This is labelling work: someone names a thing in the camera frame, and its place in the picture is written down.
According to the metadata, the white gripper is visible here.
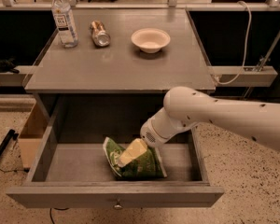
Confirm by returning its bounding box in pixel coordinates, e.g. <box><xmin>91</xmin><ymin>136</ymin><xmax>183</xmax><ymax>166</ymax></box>
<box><xmin>117</xmin><ymin>119</ymin><xmax>167</xmax><ymax>167</ymax></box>

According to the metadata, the green jalapeno chip bag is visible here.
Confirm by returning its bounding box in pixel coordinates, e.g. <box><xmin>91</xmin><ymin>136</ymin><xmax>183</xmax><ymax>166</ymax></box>
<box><xmin>103</xmin><ymin>137</ymin><xmax>167</xmax><ymax>180</ymax></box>

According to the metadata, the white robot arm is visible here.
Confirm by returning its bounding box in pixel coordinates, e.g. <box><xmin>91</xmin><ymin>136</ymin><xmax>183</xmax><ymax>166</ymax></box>
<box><xmin>117</xmin><ymin>87</ymin><xmax>280</xmax><ymax>167</ymax></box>

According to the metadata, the metal drawer knob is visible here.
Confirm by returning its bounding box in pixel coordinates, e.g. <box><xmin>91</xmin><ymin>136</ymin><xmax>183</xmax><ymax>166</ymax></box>
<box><xmin>113</xmin><ymin>200</ymin><xmax>123</xmax><ymax>210</ymax></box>

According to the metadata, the open grey top drawer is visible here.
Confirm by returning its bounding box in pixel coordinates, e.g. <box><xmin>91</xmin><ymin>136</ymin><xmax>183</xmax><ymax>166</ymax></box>
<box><xmin>7</xmin><ymin>94</ymin><xmax>224</xmax><ymax>208</ymax></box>

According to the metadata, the grey wooden cabinet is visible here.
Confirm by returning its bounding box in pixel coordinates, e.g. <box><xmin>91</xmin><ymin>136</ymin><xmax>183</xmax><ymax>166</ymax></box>
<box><xmin>25</xmin><ymin>8</ymin><xmax>215</xmax><ymax>95</ymax></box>

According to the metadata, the light wooden box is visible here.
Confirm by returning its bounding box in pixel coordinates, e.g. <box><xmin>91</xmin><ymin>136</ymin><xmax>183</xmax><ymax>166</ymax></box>
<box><xmin>18</xmin><ymin>104</ymin><xmax>48</xmax><ymax>169</ymax></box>

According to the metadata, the white paper bowl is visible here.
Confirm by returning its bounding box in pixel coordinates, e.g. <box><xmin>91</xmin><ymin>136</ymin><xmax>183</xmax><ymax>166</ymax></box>
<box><xmin>131</xmin><ymin>28</ymin><xmax>171</xmax><ymax>54</ymax></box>

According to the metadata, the silver metal can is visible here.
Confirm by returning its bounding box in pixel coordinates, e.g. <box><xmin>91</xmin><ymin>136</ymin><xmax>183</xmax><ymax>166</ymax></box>
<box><xmin>90</xmin><ymin>21</ymin><xmax>111</xmax><ymax>47</ymax></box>

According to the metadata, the black pole on floor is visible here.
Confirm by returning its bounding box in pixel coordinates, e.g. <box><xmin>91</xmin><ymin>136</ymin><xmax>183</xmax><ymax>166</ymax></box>
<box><xmin>0</xmin><ymin>129</ymin><xmax>18</xmax><ymax>157</ymax></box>

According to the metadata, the clear plastic water bottle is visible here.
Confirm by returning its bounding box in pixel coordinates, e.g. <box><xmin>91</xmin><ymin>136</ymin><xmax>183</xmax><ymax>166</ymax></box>
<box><xmin>51</xmin><ymin>0</ymin><xmax>78</xmax><ymax>48</ymax></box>

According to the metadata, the black object on ledge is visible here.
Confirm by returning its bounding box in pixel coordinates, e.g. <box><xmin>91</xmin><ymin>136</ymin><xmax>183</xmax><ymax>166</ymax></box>
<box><xmin>0</xmin><ymin>59</ymin><xmax>20</xmax><ymax>74</ymax></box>

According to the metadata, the white cable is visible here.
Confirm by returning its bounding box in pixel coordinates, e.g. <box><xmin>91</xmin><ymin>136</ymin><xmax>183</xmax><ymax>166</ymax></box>
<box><xmin>214</xmin><ymin>0</ymin><xmax>253</xmax><ymax>86</ymax></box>

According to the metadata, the black floor cable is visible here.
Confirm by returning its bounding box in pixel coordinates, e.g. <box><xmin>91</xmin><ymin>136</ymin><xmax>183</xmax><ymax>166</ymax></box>
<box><xmin>49</xmin><ymin>206</ymin><xmax>71</xmax><ymax>224</ymax></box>

